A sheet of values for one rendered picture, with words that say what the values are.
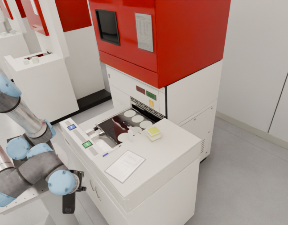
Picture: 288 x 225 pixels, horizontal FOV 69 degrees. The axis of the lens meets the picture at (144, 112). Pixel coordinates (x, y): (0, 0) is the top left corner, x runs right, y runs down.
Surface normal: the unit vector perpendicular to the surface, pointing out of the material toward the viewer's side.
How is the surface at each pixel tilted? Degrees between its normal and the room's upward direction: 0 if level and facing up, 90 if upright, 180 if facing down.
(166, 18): 90
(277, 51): 90
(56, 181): 38
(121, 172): 0
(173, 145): 0
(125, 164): 0
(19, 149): 50
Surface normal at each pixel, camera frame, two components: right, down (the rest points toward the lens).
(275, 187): -0.07, -0.82
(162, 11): 0.63, 0.40
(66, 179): 0.14, -0.33
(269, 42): -0.77, 0.40
